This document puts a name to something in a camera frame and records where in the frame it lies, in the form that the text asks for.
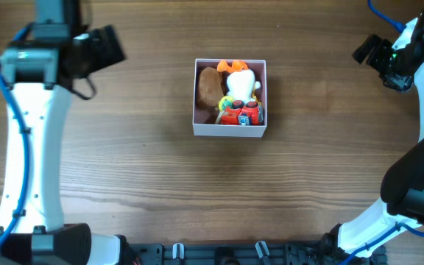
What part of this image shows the brown plush bear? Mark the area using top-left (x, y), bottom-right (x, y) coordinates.
top-left (197, 67), bottom-right (225, 107)

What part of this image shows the red toy fire truck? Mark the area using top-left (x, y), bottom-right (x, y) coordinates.
top-left (215, 100), bottom-right (264, 126)

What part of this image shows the white plush chicken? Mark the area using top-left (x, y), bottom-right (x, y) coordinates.
top-left (216, 60), bottom-right (261, 104)

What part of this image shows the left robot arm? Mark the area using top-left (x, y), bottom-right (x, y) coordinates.
top-left (0, 0), bottom-right (129, 264)

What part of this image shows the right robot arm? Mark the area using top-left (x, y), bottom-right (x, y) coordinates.
top-left (316, 10), bottom-right (424, 264)

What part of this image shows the white box pink interior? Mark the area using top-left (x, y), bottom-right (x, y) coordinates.
top-left (192, 58), bottom-right (268, 138)

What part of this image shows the right blue cable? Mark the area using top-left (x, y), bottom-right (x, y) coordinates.
top-left (339, 0), bottom-right (424, 265)

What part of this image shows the blue cable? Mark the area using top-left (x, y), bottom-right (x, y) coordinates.
top-left (339, 0), bottom-right (424, 265)
top-left (0, 24), bottom-right (35, 265)

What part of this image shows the left blue cable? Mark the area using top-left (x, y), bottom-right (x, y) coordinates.
top-left (0, 24), bottom-right (35, 265)

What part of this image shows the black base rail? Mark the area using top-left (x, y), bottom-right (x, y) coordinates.
top-left (130, 241), bottom-right (388, 265)

